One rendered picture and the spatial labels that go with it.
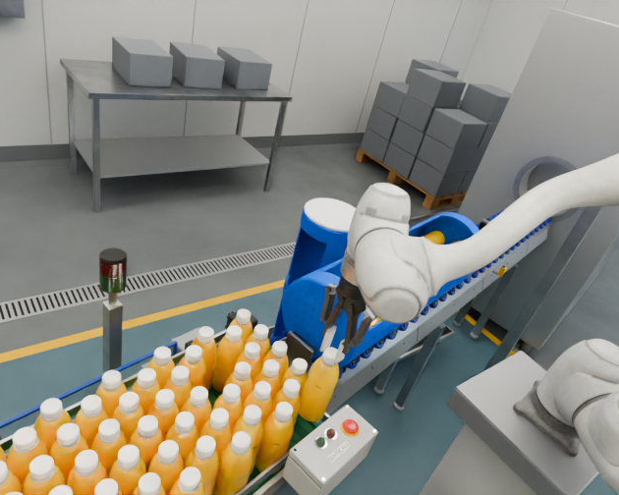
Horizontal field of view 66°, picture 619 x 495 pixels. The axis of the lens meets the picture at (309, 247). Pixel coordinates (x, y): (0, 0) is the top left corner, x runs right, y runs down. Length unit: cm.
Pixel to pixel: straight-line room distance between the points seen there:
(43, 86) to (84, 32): 52
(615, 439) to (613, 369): 19
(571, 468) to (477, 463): 26
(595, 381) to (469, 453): 44
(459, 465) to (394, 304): 96
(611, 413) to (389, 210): 68
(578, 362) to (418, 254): 70
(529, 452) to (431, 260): 76
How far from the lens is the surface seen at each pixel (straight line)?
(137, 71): 365
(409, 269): 75
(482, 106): 517
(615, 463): 128
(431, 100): 502
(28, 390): 264
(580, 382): 138
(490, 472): 157
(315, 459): 111
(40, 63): 429
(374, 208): 87
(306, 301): 139
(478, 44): 725
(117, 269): 125
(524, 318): 270
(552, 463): 144
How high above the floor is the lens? 200
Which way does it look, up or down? 32 degrees down
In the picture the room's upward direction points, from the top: 15 degrees clockwise
